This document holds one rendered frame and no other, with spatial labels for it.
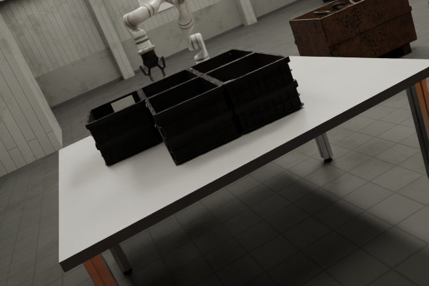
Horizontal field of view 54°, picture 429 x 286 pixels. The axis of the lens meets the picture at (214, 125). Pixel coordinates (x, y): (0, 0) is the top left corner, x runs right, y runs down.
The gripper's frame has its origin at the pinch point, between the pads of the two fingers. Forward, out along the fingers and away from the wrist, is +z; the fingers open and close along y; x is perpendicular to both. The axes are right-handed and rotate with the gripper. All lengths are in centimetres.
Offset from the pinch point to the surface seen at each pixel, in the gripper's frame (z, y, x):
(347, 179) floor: 99, -77, 7
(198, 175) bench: 28, 4, 78
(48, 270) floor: 97, 117, -53
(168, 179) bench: 28, 15, 69
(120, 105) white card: 8.8, 24.9, -17.7
